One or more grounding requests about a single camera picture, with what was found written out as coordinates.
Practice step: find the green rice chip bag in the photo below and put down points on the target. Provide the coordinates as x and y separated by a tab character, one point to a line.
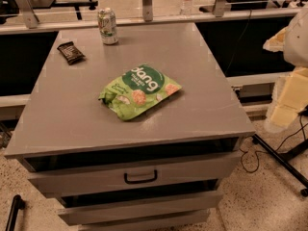
137	91

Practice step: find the grey drawer cabinet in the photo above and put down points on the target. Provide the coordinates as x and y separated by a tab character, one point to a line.
64	125

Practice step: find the dark brown snack bar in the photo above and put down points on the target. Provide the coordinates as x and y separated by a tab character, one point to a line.
70	52

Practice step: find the green white soda can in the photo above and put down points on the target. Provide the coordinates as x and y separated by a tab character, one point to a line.
107	26

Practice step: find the grey middle drawer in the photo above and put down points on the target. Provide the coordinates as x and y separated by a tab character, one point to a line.
141	208

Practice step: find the grey drawer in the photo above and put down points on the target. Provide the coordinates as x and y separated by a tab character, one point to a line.
109	178
141	208
144	224

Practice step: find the grey bottom drawer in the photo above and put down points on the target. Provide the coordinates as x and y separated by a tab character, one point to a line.
144	224

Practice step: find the grey top drawer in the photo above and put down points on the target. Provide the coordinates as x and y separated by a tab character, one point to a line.
109	178

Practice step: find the black metal stand leg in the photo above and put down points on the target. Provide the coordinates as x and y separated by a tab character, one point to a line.
284	158

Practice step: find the black bar lower left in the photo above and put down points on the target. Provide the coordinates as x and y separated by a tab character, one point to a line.
17	204

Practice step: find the black drawer handle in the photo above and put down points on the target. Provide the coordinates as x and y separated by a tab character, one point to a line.
134	179

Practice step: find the metal railing frame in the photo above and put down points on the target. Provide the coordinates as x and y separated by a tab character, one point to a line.
137	12

